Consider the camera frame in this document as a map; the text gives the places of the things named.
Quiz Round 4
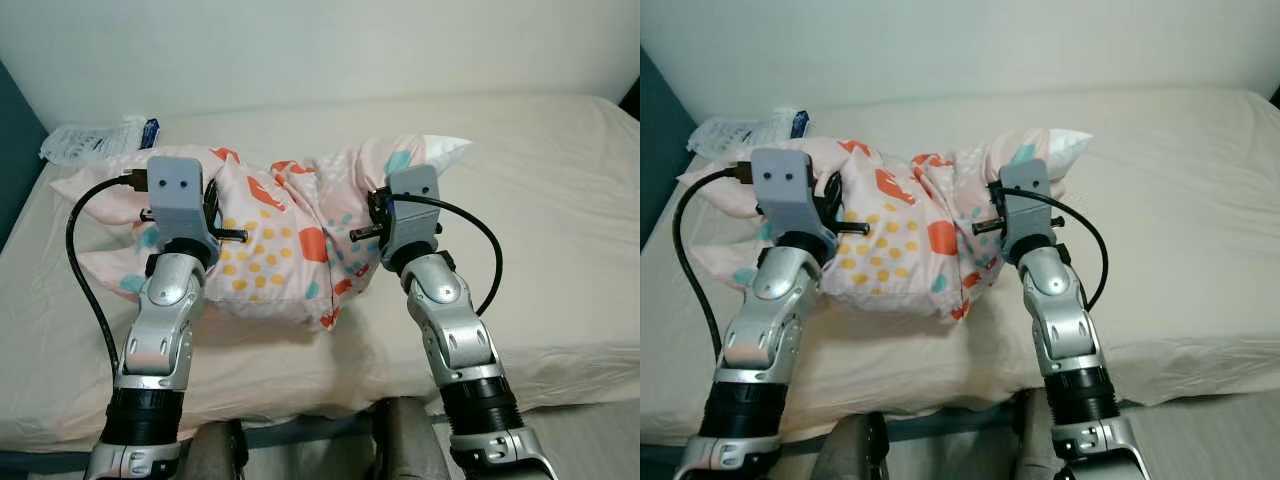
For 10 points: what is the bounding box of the pink pillow with colourful patches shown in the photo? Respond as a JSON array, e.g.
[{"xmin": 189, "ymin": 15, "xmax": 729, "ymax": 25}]
[
  {"xmin": 677, "ymin": 128, "xmax": 1094, "ymax": 323},
  {"xmin": 50, "ymin": 135, "xmax": 473, "ymax": 332}
]

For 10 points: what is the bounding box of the white and blue plastic bag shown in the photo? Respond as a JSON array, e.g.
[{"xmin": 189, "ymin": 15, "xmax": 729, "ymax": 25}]
[
  {"xmin": 40, "ymin": 116, "xmax": 161, "ymax": 164},
  {"xmin": 686, "ymin": 107, "xmax": 811, "ymax": 159}
]

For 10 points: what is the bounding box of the bed with cream sheet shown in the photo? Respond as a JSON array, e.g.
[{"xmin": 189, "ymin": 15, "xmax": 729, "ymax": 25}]
[
  {"xmin": 640, "ymin": 85, "xmax": 1280, "ymax": 471},
  {"xmin": 0, "ymin": 93, "xmax": 641, "ymax": 476}
]

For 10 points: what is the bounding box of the grey right robot leg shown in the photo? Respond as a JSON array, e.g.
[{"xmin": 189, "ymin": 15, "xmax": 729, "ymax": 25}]
[
  {"xmin": 372, "ymin": 397, "xmax": 451, "ymax": 480},
  {"xmin": 1010, "ymin": 390, "xmax": 1066, "ymax": 480}
]

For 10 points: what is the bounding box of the grey robot leg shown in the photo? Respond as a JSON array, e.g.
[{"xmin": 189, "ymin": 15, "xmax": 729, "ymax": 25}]
[
  {"xmin": 812, "ymin": 412, "xmax": 889, "ymax": 480},
  {"xmin": 1010, "ymin": 390, "xmax": 1066, "ymax": 480},
  {"xmin": 185, "ymin": 420, "xmax": 249, "ymax": 480},
  {"xmin": 372, "ymin": 397, "xmax": 451, "ymax": 480}
]

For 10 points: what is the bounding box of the grey left robot leg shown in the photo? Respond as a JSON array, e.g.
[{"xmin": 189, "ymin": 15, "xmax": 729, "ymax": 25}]
[
  {"xmin": 185, "ymin": 420, "xmax": 249, "ymax": 480},
  {"xmin": 812, "ymin": 412, "xmax": 889, "ymax": 480}
]

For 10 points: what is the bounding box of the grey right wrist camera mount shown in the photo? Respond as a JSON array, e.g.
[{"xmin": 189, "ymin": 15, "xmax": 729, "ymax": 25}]
[
  {"xmin": 385, "ymin": 165, "xmax": 443, "ymax": 263},
  {"xmin": 998, "ymin": 158, "xmax": 1063, "ymax": 263}
]

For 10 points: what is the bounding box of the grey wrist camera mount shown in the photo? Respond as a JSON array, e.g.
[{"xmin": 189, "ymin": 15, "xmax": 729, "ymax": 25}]
[
  {"xmin": 385, "ymin": 165, "xmax": 443, "ymax": 263},
  {"xmin": 750, "ymin": 148, "xmax": 839, "ymax": 263},
  {"xmin": 147, "ymin": 155, "xmax": 219, "ymax": 263},
  {"xmin": 998, "ymin": 158, "xmax": 1063, "ymax": 263}
]

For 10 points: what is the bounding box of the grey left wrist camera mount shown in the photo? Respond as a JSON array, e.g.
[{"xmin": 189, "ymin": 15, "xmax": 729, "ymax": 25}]
[
  {"xmin": 147, "ymin": 155, "xmax": 219, "ymax": 263},
  {"xmin": 750, "ymin": 148, "xmax": 839, "ymax": 263}
]

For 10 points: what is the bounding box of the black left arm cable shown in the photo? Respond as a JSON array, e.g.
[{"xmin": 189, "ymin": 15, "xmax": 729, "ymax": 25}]
[
  {"xmin": 672, "ymin": 163, "xmax": 756, "ymax": 366},
  {"xmin": 66, "ymin": 170, "xmax": 151, "ymax": 386}
]

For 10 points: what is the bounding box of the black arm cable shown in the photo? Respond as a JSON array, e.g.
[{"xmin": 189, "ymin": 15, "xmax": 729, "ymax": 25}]
[
  {"xmin": 66, "ymin": 170, "xmax": 151, "ymax": 386},
  {"xmin": 672, "ymin": 163, "xmax": 756, "ymax": 366},
  {"xmin": 392, "ymin": 193, "xmax": 504, "ymax": 318},
  {"xmin": 1005, "ymin": 185, "xmax": 1109, "ymax": 311}
]

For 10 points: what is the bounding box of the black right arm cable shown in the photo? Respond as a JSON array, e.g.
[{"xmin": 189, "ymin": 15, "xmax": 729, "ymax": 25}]
[
  {"xmin": 1005, "ymin": 185, "xmax": 1109, "ymax": 311},
  {"xmin": 392, "ymin": 193, "xmax": 504, "ymax": 318}
]

